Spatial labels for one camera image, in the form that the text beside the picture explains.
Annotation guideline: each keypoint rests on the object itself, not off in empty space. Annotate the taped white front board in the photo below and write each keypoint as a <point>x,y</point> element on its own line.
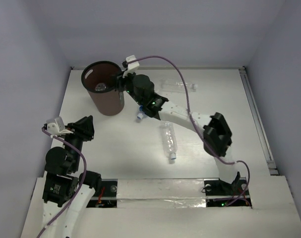
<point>160,193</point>

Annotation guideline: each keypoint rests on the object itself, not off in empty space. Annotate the clear bottle at back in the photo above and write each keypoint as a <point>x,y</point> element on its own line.
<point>171,85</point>

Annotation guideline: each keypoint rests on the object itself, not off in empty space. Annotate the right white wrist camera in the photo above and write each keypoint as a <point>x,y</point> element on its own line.
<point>130,65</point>

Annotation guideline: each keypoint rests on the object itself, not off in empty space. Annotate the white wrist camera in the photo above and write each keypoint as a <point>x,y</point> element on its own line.
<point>130,65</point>
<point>55,126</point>

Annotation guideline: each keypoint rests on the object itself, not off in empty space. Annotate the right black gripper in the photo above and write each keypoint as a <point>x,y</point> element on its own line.
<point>120,81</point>

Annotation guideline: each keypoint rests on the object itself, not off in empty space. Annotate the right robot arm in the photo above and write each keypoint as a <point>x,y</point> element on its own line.
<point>213,130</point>

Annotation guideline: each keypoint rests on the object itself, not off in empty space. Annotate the clear bottle blue cap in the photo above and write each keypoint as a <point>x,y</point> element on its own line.
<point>170,146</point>

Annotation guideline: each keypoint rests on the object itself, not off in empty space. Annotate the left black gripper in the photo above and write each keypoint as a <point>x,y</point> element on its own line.
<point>81,131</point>

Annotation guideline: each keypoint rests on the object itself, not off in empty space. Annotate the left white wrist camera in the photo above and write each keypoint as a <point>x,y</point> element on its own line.
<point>55,126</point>

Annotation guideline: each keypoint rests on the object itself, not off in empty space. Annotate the brown plastic waste bin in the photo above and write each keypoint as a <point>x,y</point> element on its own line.
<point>109,102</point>

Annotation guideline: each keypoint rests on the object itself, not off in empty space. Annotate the aluminium rail right edge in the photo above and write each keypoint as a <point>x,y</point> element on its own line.
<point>273,170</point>

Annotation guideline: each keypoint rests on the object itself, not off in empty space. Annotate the blue label bottle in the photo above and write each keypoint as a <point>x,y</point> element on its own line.
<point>101,87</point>
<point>140,114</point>

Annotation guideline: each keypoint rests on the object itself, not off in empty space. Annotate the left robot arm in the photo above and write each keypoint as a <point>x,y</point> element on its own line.
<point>69,186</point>

